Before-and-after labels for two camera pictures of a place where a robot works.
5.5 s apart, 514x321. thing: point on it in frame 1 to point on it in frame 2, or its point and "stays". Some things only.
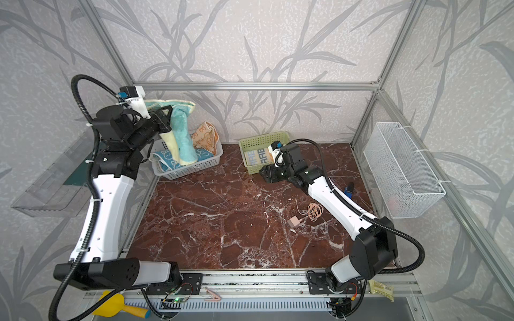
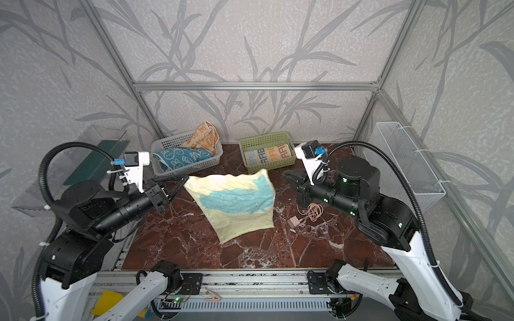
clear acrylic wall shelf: x=58 y=191 stays
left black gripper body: x=163 y=120 to x=159 y=194
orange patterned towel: x=206 y=137 stays
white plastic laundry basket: x=181 y=170 stays
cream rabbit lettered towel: x=258 y=157 stays
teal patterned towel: x=168 y=160 stays
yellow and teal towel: x=181 y=135 to x=235 y=204
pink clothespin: x=215 y=297 stays
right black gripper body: x=271 y=173 to x=304 y=184
